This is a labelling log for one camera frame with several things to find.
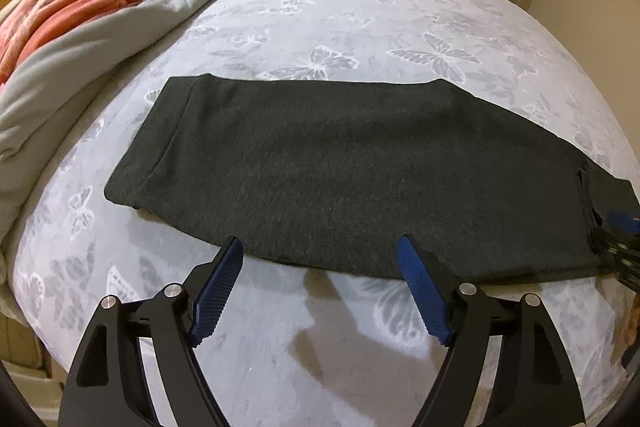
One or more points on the beige bed frame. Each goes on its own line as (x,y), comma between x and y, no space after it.
(20,347)

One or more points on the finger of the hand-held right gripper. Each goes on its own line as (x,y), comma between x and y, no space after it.
(622,224)

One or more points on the orange patterned blanket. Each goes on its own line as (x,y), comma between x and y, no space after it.
(60,7)

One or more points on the dark grey pants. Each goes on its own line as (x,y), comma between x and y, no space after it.
(325,177)

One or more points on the butterfly print bed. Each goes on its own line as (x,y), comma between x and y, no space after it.
(350,27)

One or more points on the grey comforter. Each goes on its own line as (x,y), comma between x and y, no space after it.
(105,47)

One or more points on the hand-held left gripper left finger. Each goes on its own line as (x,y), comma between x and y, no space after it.
(218,287)

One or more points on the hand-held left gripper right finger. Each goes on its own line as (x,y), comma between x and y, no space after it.
(419,287)

